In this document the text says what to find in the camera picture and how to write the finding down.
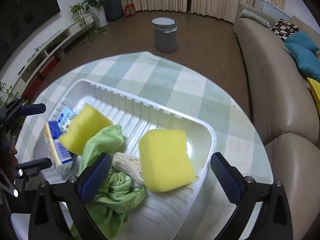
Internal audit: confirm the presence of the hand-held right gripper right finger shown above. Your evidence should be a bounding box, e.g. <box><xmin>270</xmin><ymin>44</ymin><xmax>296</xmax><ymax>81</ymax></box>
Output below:
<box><xmin>210</xmin><ymin>152</ymin><xmax>293</xmax><ymax>240</ymax></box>

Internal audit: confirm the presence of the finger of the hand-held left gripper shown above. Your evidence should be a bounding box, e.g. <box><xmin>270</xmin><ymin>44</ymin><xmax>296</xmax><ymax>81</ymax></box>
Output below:
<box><xmin>10</xmin><ymin>157</ymin><xmax>53</xmax><ymax>198</ymax></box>
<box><xmin>0</xmin><ymin>97</ymin><xmax>47</xmax><ymax>130</ymax></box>

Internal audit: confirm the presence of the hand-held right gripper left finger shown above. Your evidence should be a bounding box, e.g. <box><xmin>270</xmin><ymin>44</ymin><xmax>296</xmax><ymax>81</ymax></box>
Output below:
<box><xmin>28</xmin><ymin>152</ymin><xmax>112</xmax><ymax>240</ymax></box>

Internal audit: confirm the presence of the green microfibre cloth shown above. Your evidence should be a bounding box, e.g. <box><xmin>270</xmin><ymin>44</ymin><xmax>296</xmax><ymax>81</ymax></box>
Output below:
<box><xmin>70</xmin><ymin>124</ymin><xmax>147</xmax><ymax>240</ymax></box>

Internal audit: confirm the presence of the pale ribbed knitted cloth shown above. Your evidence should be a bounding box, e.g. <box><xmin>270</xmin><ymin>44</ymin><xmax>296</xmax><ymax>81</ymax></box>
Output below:
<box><xmin>111</xmin><ymin>152</ymin><xmax>145</xmax><ymax>186</ymax></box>

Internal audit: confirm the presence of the large yellow sponge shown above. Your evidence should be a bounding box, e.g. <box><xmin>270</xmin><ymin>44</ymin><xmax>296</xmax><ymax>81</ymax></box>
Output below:
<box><xmin>138</xmin><ymin>129</ymin><xmax>196</xmax><ymax>193</ymax></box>

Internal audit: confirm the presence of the white plastic tray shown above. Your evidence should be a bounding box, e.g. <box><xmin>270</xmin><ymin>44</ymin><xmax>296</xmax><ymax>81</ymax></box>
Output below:
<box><xmin>32</xmin><ymin>78</ymin><xmax>217</xmax><ymax>240</ymax></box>

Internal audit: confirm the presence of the red storage box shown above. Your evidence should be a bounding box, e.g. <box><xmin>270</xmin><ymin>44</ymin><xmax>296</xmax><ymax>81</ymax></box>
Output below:
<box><xmin>24</xmin><ymin>76</ymin><xmax>43</xmax><ymax>98</ymax></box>
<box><xmin>39</xmin><ymin>56</ymin><xmax>59</xmax><ymax>78</ymax></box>

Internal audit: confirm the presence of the thin leafy plant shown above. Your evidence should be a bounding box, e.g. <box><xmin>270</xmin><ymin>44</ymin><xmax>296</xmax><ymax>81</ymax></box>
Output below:
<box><xmin>0</xmin><ymin>81</ymin><xmax>25</xmax><ymax>105</ymax></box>

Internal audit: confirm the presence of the white television cabinet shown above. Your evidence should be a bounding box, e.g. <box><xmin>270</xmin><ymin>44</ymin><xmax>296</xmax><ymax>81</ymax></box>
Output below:
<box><xmin>15</xmin><ymin>14</ymin><xmax>100</xmax><ymax>98</ymax></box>

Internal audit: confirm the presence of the black television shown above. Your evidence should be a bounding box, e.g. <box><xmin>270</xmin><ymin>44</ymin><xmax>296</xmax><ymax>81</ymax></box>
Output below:
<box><xmin>0</xmin><ymin>0</ymin><xmax>62</xmax><ymax>63</ymax></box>

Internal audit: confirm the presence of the beige leather sofa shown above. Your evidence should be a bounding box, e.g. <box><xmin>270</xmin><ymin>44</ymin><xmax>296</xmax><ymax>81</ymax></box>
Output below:
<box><xmin>234</xmin><ymin>0</ymin><xmax>320</xmax><ymax>240</ymax></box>

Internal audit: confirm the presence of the green checked tablecloth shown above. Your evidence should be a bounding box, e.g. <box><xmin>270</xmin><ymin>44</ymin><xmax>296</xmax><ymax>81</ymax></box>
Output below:
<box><xmin>15</xmin><ymin>51</ymin><xmax>274</xmax><ymax>240</ymax></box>

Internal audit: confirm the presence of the small-leaf plant in white pot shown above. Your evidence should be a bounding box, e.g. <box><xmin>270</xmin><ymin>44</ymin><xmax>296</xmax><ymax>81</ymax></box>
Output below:
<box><xmin>69</xmin><ymin>0</ymin><xmax>109</xmax><ymax>42</ymax></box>

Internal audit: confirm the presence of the yellow cushion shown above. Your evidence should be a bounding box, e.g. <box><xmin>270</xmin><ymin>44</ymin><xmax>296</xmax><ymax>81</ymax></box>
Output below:
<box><xmin>306</xmin><ymin>77</ymin><xmax>320</xmax><ymax>115</ymax></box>

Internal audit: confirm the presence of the tall plant in dark pot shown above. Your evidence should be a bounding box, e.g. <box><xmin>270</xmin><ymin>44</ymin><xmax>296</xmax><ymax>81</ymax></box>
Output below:
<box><xmin>89</xmin><ymin>0</ymin><xmax>122</xmax><ymax>22</ymax></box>

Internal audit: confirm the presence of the red paper box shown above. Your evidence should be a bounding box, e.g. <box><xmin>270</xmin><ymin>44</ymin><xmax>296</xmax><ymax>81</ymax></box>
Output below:
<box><xmin>124</xmin><ymin>4</ymin><xmax>136</xmax><ymax>17</ymax></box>

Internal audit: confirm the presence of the blue cushion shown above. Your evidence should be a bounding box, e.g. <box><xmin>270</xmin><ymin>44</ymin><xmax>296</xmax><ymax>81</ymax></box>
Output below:
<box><xmin>286</xmin><ymin>43</ymin><xmax>320</xmax><ymax>80</ymax></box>
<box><xmin>284</xmin><ymin>31</ymin><xmax>320</xmax><ymax>53</ymax></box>

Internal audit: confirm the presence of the grey lidded trash bin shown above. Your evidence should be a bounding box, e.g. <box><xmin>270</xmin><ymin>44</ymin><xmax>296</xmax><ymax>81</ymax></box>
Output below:
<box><xmin>152</xmin><ymin>17</ymin><xmax>177</xmax><ymax>53</ymax></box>

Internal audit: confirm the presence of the black white patterned cushion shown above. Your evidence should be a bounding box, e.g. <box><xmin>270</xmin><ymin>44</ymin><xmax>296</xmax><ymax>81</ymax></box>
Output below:
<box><xmin>271</xmin><ymin>19</ymin><xmax>299</xmax><ymax>42</ymax></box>

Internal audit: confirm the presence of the folded grey blanket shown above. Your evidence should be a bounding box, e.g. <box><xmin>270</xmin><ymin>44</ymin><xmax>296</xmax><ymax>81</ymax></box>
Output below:
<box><xmin>240</xmin><ymin>9</ymin><xmax>271</xmax><ymax>28</ymax></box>

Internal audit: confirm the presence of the white storage box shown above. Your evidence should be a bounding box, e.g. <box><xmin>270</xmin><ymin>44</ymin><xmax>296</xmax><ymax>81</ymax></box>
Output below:
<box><xmin>254</xmin><ymin>0</ymin><xmax>285</xmax><ymax>12</ymax></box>

